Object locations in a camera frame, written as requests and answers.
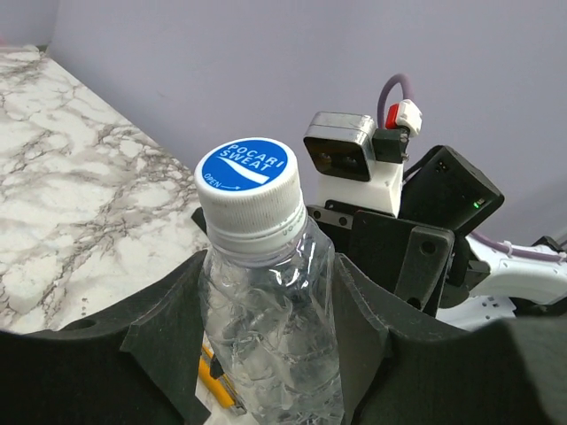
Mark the yellow utility knife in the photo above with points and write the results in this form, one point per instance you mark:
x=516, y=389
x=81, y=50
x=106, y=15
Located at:
x=211, y=374

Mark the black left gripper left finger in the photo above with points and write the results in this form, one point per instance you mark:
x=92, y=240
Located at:
x=135, y=362

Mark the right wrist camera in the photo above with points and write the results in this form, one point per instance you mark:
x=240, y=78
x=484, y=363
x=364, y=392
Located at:
x=360, y=164

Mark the blue label bottle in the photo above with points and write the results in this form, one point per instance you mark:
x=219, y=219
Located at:
x=265, y=285

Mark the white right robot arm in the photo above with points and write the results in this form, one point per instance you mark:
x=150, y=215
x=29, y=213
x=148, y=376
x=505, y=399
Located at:
x=487, y=280

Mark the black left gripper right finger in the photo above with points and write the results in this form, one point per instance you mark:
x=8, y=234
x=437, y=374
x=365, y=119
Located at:
x=401, y=366

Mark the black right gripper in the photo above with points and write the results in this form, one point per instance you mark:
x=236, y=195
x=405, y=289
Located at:
x=422, y=256

